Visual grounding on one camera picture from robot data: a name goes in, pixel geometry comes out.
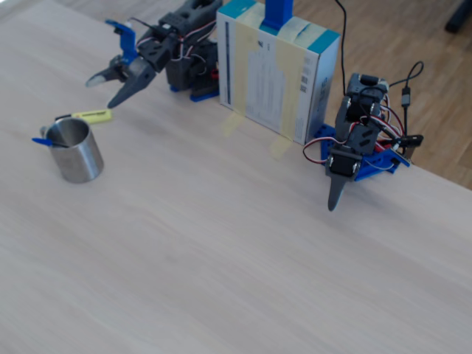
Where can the grey gripper without camera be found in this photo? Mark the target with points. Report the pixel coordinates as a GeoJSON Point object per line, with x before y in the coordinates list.
{"type": "Point", "coordinates": [341, 165]}

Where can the blue small arm base plate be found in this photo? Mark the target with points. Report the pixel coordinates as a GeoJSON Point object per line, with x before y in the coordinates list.
{"type": "Point", "coordinates": [203, 96]}

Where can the yellow masking tape strip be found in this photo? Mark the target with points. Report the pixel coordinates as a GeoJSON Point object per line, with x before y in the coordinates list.
{"type": "Point", "coordinates": [291, 92]}
{"type": "Point", "coordinates": [241, 73]}

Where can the yellow highlighter with black cap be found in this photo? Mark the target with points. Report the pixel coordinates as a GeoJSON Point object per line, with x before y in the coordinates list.
{"type": "Point", "coordinates": [97, 116]}

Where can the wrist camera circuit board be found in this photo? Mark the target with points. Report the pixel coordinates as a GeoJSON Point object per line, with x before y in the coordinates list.
{"type": "Point", "coordinates": [128, 25]}

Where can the grey robot arm with camera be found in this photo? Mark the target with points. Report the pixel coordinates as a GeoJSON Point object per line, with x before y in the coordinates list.
{"type": "Point", "coordinates": [184, 73]}

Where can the grey robot arm without camera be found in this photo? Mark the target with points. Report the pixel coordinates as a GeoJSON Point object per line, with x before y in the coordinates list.
{"type": "Point", "coordinates": [363, 138]}

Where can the blue camera stand pole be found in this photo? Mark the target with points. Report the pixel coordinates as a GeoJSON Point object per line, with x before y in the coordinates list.
{"type": "Point", "coordinates": [276, 14]}

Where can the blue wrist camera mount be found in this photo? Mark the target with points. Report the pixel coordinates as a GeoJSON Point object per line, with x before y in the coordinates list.
{"type": "Point", "coordinates": [127, 44]}

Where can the black chair foot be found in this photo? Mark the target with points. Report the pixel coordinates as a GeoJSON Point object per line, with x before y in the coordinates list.
{"type": "Point", "coordinates": [461, 18]}

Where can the blue ballpoint pen with cap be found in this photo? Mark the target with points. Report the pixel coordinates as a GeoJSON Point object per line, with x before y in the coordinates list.
{"type": "Point", "coordinates": [42, 141]}

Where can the grey gripper with camera mount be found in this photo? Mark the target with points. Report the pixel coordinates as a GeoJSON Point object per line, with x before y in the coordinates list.
{"type": "Point", "coordinates": [138, 74]}

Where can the blue perforated arm base plate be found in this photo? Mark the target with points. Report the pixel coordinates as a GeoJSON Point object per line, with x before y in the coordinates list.
{"type": "Point", "coordinates": [372, 166]}

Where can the motor controller board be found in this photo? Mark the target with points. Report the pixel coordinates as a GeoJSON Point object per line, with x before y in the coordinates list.
{"type": "Point", "coordinates": [411, 140]}

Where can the white and teal cardboard box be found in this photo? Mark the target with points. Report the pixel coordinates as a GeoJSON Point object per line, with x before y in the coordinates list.
{"type": "Point", "coordinates": [324, 92]}

